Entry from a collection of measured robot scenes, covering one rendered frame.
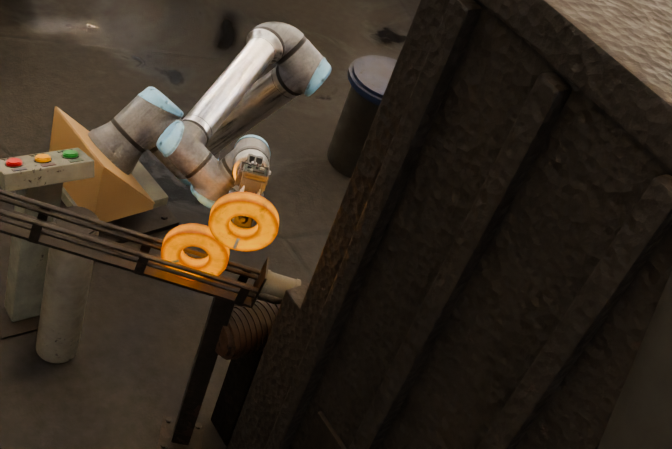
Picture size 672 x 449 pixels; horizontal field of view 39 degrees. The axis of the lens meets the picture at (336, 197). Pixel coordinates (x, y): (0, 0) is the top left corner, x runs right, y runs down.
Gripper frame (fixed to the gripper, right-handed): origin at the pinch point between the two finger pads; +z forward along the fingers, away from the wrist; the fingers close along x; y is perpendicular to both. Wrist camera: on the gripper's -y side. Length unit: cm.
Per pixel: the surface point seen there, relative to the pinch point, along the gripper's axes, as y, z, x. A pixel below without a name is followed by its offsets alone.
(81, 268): -40, -30, -36
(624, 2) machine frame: 75, 63, 38
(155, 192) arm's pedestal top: -48, -104, -24
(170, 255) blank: -16.0, -3.3, -14.1
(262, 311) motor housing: -30.8, -13.0, 11.6
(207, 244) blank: -10.1, -1.5, -6.5
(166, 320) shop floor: -72, -65, -10
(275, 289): -18.5, -3.2, 11.8
